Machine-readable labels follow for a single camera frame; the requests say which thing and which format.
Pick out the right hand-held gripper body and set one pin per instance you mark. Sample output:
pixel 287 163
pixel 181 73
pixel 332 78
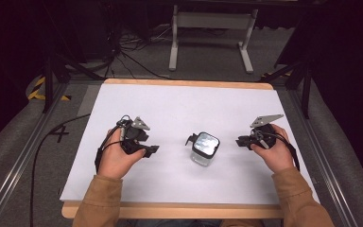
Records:
pixel 264 137

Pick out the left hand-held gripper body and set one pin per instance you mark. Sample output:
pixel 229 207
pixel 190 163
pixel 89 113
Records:
pixel 133 134

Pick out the person's right hand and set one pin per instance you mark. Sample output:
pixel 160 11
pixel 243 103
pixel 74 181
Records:
pixel 277 156

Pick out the person's left hand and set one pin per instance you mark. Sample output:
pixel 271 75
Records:
pixel 116 160

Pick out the clear square jar black lid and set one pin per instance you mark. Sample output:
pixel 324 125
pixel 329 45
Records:
pixel 204 146

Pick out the white sheet table cover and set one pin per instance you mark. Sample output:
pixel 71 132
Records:
pixel 176 107

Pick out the black tripod stand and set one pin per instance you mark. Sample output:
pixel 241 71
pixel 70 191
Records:
pixel 48 78
pixel 305 91

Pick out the yellow black hazard tape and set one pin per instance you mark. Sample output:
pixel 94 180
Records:
pixel 38 90

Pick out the aluminium floor rail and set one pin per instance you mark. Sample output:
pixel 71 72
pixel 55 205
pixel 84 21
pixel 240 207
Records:
pixel 19 167
pixel 326 164

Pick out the white metal table frame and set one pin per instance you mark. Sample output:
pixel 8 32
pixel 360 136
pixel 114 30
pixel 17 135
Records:
pixel 212 20

